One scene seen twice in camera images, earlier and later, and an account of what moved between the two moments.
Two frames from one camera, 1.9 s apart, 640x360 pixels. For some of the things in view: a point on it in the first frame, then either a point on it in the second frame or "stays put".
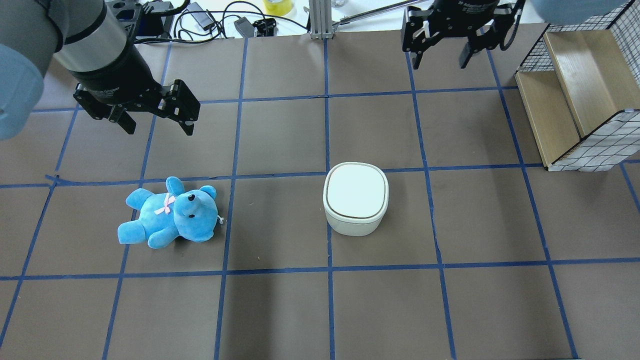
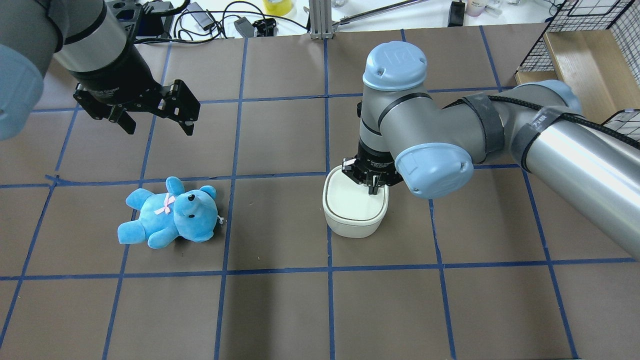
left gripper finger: (118, 114) stays put
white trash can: (356, 197) stays put
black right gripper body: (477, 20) → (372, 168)
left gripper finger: (181, 104) stays put
